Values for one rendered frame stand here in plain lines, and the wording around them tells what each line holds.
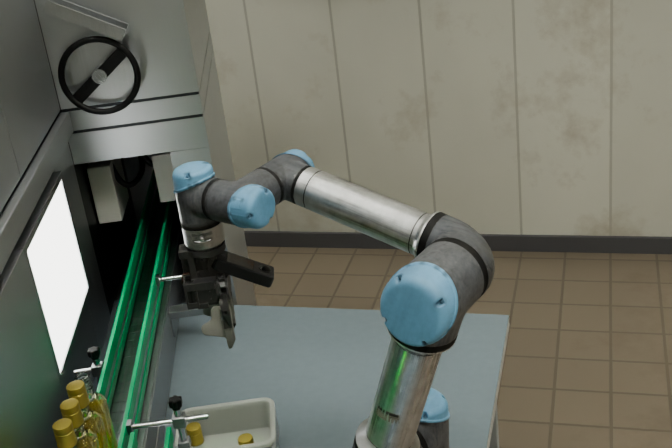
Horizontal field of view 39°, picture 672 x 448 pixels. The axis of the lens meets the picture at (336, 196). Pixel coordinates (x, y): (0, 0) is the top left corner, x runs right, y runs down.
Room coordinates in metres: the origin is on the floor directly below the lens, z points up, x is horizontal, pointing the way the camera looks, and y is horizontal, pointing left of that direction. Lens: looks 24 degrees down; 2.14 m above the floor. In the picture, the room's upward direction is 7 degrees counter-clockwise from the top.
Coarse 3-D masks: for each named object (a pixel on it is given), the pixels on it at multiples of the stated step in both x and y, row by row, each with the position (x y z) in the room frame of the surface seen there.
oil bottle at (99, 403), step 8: (96, 392) 1.58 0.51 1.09; (96, 400) 1.55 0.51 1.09; (104, 400) 1.57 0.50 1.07; (96, 408) 1.54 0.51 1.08; (104, 408) 1.55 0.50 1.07; (104, 416) 1.54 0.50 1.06; (104, 424) 1.53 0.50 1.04; (112, 424) 1.58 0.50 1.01; (112, 432) 1.57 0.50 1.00; (112, 440) 1.55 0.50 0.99
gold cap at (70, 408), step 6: (66, 402) 1.45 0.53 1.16; (72, 402) 1.45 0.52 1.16; (78, 402) 1.45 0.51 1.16; (60, 408) 1.43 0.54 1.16; (66, 408) 1.43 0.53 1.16; (72, 408) 1.43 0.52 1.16; (78, 408) 1.44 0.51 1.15; (66, 414) 1.43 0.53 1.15; (72, 414) 1.43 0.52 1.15; (78, 414) 1.44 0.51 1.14; (72, 420) 1.43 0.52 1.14; (78, 420) 1.43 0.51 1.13; (78, 426) 1.43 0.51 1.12
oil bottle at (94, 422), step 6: (96, 414) 1.51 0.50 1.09; (84, 420) 1.49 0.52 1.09; (90, 420) 1.49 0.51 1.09; (96, 420) 1.49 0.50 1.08; (102, 420) 1.52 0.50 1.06; (84, 426) 1.48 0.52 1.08; (90, 426) 1.48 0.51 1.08; (96, 426) 1.48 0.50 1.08; (102, 426) 1.51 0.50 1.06; (96, 432) 1.48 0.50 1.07; (102, 432) 1.50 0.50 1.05; (102, 438) 1.49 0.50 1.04; (102, 444) 1.48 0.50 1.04; (108, 444) 1.52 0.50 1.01
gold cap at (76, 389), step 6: (72, 384) 1.50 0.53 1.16; (78, 384) 1.50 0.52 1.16; (84, 384) 1.50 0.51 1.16; (72, 390) 1.49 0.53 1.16; (78, 390) 1.49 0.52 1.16; (84, 390) 1.50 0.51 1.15; (72, 396) 1.49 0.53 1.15; (78, 396) 1.49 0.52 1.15; (84, 396) 1.49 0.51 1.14; (84, 402) 1.49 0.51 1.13
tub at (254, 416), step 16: (256, 400) 1.84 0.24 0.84; (272, 400) 1.83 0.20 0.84; (208, 416) 1.83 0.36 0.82; (224, 416) 1.83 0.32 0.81; (240, 416) 1.83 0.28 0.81; (256, 416) 1.83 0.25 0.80; (272, 416) 1.77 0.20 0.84; (176, 432) 1.75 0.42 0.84; (208, 432) 1.82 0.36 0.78; (224, 432) 1.82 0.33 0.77; (240, 432) 1.82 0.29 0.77; (256, 432) 1.81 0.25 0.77; (272, 432) 1.71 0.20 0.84
